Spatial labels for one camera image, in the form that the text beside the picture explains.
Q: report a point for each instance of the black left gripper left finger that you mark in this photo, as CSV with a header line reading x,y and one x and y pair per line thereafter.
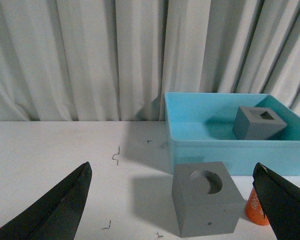
x,y
57,214

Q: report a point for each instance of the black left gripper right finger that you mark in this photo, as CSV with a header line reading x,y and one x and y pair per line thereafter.
x,y
280,202

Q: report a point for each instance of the orange cylinder part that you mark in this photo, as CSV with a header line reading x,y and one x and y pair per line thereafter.
x,y
254,211

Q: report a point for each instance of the gray cube with round hole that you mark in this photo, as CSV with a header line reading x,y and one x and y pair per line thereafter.
x,y
206,199

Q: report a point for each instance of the gray cube with square hole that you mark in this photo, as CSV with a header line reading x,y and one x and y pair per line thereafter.
x,y
257,123

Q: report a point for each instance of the blue plastic box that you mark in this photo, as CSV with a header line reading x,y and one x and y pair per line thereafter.
x,y
200,129

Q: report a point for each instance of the white curtain backdrop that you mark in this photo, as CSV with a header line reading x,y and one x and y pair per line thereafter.
x,y
114,60

